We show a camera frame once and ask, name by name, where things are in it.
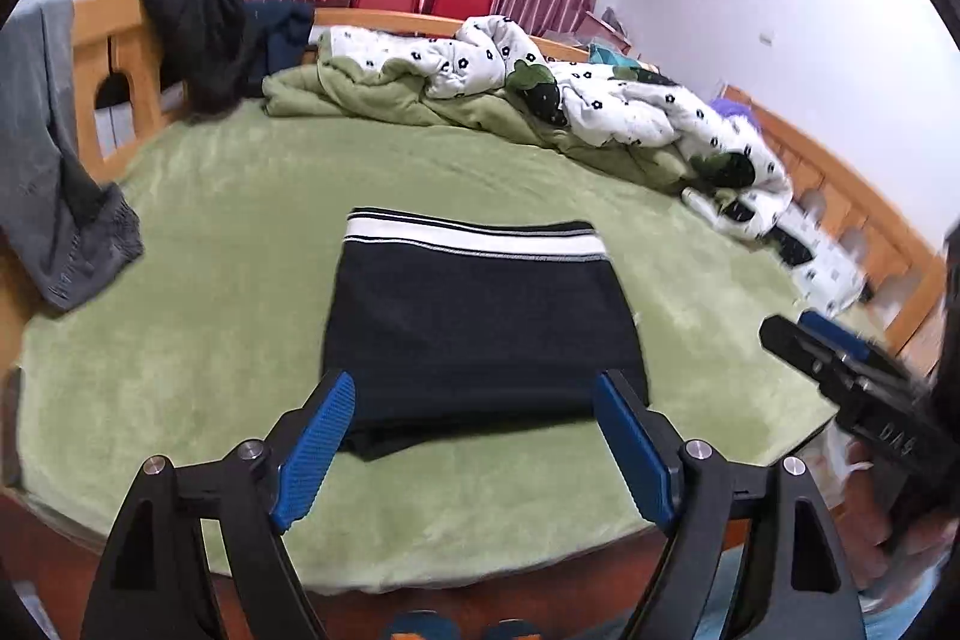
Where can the grey jeans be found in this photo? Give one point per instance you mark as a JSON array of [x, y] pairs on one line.
[[72, 235]]

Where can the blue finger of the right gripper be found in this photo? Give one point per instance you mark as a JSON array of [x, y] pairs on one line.
[[843, 341]]

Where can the person's right hand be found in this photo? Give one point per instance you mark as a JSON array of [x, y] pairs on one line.
[[863, 527]]

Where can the green plush bed blanket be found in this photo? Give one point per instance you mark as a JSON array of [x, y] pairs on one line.
[[216, 331]]

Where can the navy garment on bed frame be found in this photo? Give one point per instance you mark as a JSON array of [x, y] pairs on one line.
[[282, 36]]

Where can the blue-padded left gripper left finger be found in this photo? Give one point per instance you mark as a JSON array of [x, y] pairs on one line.
[[153, 579]]

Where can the black pants with white stripe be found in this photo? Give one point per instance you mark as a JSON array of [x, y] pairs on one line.
[[452, 329]]

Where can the white flower-print green quilt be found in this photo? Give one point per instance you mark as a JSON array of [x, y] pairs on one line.
[[627, 120]]

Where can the light blue fleece trousers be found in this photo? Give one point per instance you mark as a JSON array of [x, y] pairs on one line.
[[889, 622]]

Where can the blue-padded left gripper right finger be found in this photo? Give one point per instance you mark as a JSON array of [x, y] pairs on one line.
[[793, 580]]

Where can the black garment on bed frame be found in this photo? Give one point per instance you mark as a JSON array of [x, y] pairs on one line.
[[211, 43]]

